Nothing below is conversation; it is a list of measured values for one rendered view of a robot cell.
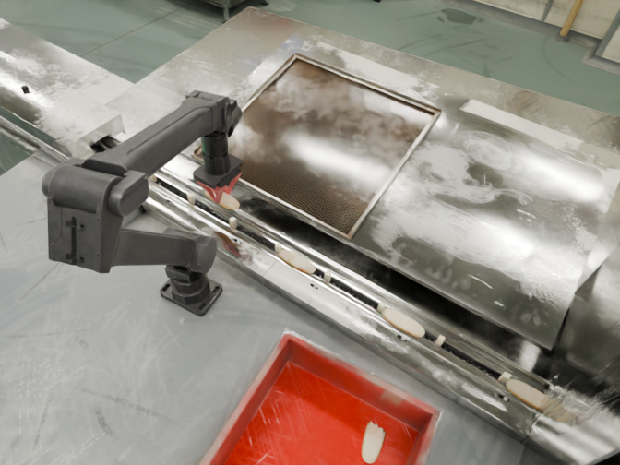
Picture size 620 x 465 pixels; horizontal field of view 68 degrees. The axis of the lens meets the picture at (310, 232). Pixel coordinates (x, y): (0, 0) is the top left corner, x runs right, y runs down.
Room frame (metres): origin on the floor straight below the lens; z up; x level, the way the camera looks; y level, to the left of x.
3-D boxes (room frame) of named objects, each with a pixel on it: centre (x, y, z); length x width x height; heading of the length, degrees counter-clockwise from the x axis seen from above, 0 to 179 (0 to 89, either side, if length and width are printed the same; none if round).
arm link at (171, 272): (0.58, 0.26, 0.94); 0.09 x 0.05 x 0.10; 169
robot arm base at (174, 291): (0.56, 0.26, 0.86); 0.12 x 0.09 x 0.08; 66
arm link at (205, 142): (0.77, 0.22, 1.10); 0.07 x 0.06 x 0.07; 169
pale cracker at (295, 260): (0.65, 0.03, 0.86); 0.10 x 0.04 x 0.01; 60
